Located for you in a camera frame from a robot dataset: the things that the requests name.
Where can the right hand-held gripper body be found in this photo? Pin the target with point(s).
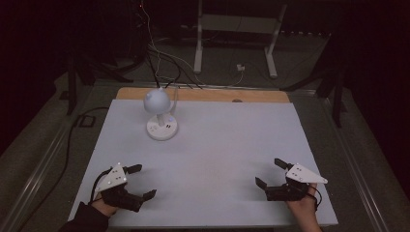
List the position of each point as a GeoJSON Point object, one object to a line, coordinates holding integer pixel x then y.
{"type": "Point", "coordinates": [301, 175]}

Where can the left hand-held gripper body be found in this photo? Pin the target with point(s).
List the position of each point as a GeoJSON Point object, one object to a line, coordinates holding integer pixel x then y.
{"type": "Point", "coordinates": [113, 179]}

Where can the person's left hand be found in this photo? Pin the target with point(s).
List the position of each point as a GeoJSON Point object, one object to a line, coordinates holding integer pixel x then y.
{"type": "Point", "coordinates": [104, 207]}

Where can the person's right hand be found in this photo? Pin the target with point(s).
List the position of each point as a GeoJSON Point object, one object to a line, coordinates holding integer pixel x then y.
{"type": "Point", "coordinates": [303, 208]}

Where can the white table mat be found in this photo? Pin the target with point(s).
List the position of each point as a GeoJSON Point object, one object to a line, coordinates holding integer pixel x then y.
{"type": "Point", "coordinates": [209, 154]}

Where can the white round desk lamp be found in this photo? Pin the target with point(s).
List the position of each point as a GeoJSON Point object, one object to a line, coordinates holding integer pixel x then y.
{"type": "Point", "coordinates": [159, 106]}

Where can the black tripod stand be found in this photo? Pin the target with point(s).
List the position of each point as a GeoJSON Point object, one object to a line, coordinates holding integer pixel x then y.
{"type": "Point", "coordinates": [325, 74]}
{"type": "Point", "coordinates": [87, 69]}

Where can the white plug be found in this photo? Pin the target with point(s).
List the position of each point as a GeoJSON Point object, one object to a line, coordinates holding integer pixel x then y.
{"type": "Point", "coordinates": [240, 67]}

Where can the white metal stand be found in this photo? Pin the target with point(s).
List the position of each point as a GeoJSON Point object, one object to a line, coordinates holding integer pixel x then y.
{"type": "Point", "coordinates": [235, 24]}

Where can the black rectangular floor frame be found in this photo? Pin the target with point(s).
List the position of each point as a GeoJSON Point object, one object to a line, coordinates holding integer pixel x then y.
{"type": "Point", "coordinates": [87, 121]}

